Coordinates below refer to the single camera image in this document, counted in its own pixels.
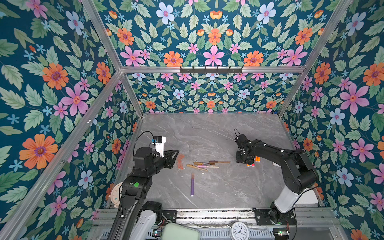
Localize dark brown marker pen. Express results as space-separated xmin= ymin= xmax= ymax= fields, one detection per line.
xmin=209 ymin=161 xmax=231 ymax=165

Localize white analog clock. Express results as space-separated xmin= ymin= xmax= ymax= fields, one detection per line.
xmin=230 ymin=222 xmax=250 ymax=240

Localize purple marker pen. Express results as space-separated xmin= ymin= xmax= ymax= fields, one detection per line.
xmin=190 ymin=173 xmax=195 ymax=197

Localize beige round alarm clock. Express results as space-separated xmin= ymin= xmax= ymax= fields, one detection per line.
xmin=109 ymin=182 xmax=123 ymax=208

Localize pale green box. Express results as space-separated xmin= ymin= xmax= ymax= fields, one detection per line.
xmin=161 ymin=223 xmax=200 ymax=240

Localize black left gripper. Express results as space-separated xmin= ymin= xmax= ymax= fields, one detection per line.
xmin=147 ymin=148 xmax=181 ymax=178

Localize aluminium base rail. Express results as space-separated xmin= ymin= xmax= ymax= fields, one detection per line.
xmin=98 ymin=207 xmax=340 ymax=226

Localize black hook rail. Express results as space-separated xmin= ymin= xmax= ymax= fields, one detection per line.
xmin=179 ymin=66 xmax=243 ymax=75

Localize white flat box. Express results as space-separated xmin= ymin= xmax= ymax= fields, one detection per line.
xmin=297 ymin=190 xmax=319 ymax=206

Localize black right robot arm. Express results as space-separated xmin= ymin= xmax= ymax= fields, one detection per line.
xmin=235 ymin=134 xmax=319 ymax=225

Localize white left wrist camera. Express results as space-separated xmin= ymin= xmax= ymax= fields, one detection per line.
xmin=152 ymin=136 xmax=166 ymax=158

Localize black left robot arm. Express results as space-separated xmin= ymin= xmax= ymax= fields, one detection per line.
xmin=108 ymin=147 xmax=179 ymax=240

